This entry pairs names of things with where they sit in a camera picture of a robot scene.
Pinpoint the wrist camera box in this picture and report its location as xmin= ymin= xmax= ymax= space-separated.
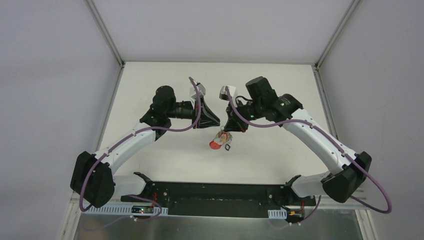
xmin=189 ymin=81 xmax=206 ymax=102
xmin=219 ymin=85 xmax=238 ymax=102

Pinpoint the red handled keyring holder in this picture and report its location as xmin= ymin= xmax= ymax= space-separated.
xmin=209 ymin=130 xmax=233 ymax=151

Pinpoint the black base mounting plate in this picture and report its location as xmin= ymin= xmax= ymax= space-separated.
xmin=120 ymin=181 xmax=317 ymax=218

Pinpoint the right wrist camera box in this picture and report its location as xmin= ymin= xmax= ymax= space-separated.
xmin=219 ymin=85 xmax=238 ymax=102

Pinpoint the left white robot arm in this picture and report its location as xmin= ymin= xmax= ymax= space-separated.
xmin=70 ymin=83 xmax=220 ymax=208

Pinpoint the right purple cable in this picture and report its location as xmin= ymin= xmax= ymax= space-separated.
xmin=224 ymin=86 xmax=393 ymax=229

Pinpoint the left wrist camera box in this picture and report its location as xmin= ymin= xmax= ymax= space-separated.
xmin=189 ymin=81 xmax=206 ymax=102

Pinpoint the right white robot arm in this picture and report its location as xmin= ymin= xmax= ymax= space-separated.
xmin=219 ymin=76 xmax=372 ymax=205

